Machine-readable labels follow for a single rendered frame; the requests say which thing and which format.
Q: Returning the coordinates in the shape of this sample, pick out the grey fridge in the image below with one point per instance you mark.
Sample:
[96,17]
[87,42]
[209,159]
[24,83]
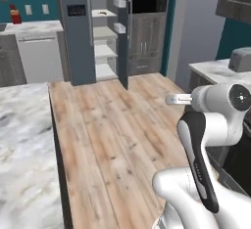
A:
[104,34]

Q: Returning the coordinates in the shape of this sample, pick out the white dishwasher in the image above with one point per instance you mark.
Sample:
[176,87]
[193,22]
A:
[40,60]

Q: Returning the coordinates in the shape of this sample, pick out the grey open fridge door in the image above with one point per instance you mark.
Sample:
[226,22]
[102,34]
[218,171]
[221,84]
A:
[123,53]

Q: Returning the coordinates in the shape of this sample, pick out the grey toaster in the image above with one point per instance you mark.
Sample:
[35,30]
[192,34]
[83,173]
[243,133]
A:
[240,60]

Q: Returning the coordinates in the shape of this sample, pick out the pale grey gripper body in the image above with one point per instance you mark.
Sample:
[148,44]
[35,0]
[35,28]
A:
[178,99]

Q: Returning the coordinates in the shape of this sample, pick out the grey closed fridge door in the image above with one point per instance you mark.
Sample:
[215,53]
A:
[76,43]

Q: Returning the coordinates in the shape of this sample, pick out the white wall socket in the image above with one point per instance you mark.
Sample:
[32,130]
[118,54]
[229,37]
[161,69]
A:
[28,9]
[45,9]

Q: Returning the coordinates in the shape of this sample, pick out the small brown fruit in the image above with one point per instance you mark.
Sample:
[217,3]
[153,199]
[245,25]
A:
[102,11]

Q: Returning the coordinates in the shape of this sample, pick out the grey tall cupboard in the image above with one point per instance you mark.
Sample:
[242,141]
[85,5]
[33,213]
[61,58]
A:
[147,43]

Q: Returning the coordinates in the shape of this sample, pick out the red bottle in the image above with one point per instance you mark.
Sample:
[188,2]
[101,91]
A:
[15,15]

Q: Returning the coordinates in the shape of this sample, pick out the grey base cupboard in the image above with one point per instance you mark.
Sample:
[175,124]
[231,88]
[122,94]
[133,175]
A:
[11,61]
[197,81]

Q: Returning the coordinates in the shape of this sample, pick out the white fridge door bin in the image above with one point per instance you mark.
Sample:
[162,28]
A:
[120,28]
[119,2]

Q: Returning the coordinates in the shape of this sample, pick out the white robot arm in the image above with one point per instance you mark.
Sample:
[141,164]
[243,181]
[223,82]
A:
[196,203]

